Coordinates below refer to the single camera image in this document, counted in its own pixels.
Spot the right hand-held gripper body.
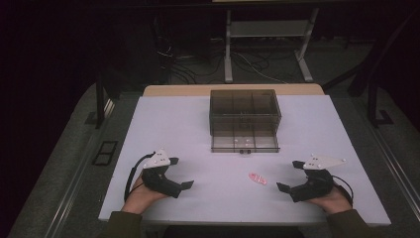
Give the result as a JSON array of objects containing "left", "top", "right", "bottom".
[{"left": 289, "top": 154, "right": 347, "bottom": 203}]

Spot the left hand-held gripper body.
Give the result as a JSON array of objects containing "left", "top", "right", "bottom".
[{"left": 141, "top": 149, "right": 183, "bottom": 199}]

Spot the small red patterned packet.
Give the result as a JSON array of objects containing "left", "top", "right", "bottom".
[{"left": 248, "top": 172, "right": 268, "bottom": 186}]

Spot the smoky clear plastic drawer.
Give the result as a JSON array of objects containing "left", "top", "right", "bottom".
[{"left": 210, "top": 127, "right": 281, "bottom": 155}]

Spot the person's right hand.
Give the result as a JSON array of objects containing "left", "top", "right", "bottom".
[{"left": 308, "top": 185, "right": 354, "bottom": 215}]

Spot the person's left hand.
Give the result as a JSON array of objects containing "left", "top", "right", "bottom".
[{"left": 121, "top": 177, "right": 168, "bottom": 214}]

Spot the white table mat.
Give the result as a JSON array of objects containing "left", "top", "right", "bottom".
[{"left": 98, "top": 94, "right": 392, "bottom": 227}]

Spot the wooden table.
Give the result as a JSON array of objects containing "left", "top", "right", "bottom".
[{"left": 142, "top": 83, "right": 326, "bottom": 98}]

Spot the smoky clear storage box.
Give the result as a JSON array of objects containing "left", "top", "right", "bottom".
[{"left": 208, "top": 88, "right": 282, "bottom": 137}]

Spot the black metal stand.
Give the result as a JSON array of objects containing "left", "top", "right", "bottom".
[
  {"left": 84, "top": 72, "right": 117, "bottom": 130},
  {"left": 367, "top": 80, "right": 394, "bottom": 129}
]

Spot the white metal stand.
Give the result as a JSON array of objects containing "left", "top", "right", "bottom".
[{"left": 223, "top": 7, "right": 320, "bottom": 84}]

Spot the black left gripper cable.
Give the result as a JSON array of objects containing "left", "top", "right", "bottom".
[{"left": 123, "top": 151, "right": 157, "bottom": 203}]

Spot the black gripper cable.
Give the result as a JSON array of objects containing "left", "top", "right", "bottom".
[
  {"left": 331, "top": 175, "right": 355, "bottom": 204},
  {"left": 123, "top": 151, "right": 157, "bottom": 203}
]

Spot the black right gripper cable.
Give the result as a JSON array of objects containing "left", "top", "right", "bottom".
[{"left": 331, "top": 175, "right": 355, "bottom": 204}]

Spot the aluminium floor rail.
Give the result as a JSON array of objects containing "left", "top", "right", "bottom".
[
  {"left": 43, "top": 98, "right": 117, "bottom": 238},
  {"left": 358, "top": 105, "right": 420, "bottom": 207}
]

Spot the bundle of floor cables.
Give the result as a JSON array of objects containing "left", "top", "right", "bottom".
[{"left": 154, "top": 36, "right": 289, "bottom": 85}]

